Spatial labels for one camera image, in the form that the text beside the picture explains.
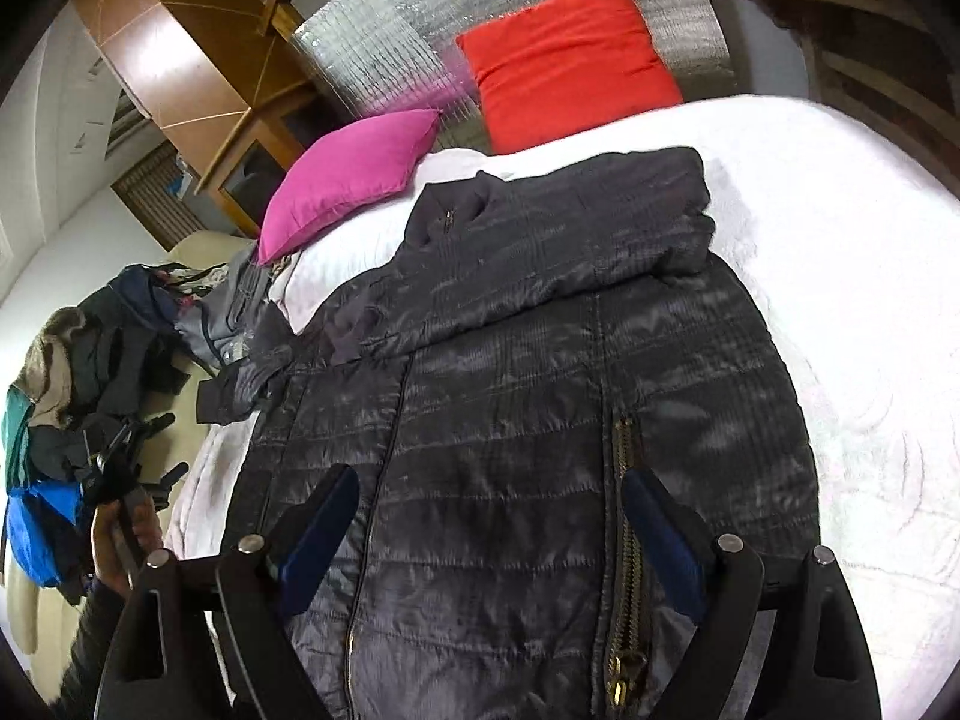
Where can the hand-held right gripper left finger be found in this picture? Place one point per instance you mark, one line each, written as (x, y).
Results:
(315, 536)

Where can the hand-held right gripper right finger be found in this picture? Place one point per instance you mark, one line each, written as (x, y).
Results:
(669, 544)

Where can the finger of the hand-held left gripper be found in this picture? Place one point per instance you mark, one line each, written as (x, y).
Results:
(166, 480)
(142, 431)

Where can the black quilted puffer jacket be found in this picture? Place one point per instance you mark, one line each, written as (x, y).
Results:
(510, 405)

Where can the person's left forearm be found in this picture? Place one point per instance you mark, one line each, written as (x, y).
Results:
(86, 652)

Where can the pile of clothes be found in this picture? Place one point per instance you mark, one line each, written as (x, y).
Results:
(206, 251)

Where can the person's left hand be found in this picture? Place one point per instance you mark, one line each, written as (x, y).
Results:
(109, 551)

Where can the black garment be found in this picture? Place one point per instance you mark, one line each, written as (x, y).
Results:
(120, 367)

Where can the blue garment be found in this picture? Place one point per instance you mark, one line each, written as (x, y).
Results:
(45, 532)

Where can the green garment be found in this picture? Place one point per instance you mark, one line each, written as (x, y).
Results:
(21, 427)

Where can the brown fuzzy garment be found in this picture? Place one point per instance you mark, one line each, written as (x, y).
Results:
(60, 352)

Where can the navy garment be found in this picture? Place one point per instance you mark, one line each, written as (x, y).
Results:
(142, 292)

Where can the grey garment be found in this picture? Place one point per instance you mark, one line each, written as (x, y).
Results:
(225, 315)

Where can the slatted window blind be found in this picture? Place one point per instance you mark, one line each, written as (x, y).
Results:
(157, 202)

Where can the white bed blanket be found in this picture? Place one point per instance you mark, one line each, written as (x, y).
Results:
(840, 300)

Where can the magenta pillow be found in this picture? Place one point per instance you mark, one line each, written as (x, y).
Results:
(345, 180)

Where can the wooden wardrobe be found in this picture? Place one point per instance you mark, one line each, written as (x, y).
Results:
(187, 52)

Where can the silver foil insulation sheet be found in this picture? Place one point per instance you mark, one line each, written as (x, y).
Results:
(390, 45)

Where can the red pillow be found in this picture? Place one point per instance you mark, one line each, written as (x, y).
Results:
(570, 60)

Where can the wooden shelf unit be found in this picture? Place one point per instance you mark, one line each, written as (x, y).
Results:
(870, 52)

